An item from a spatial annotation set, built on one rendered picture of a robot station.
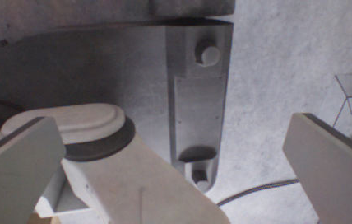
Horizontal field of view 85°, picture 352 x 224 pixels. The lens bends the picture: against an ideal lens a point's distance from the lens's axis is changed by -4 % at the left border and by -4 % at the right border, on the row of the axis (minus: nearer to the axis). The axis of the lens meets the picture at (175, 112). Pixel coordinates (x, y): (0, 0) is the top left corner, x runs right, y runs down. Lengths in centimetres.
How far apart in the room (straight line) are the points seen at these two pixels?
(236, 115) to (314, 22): 41
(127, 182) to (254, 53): 58
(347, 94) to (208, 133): 70
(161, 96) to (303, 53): 56
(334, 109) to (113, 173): 96
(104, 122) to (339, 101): 95
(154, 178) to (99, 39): 29
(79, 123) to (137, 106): 18
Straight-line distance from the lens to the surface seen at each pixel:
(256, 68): 76
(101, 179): 32
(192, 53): 42
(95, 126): 35
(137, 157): 33
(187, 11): 43
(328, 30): 90
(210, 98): 50
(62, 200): 50
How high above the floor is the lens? 61
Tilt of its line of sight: 59 degrees down
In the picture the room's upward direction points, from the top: 158 degrees clockwise
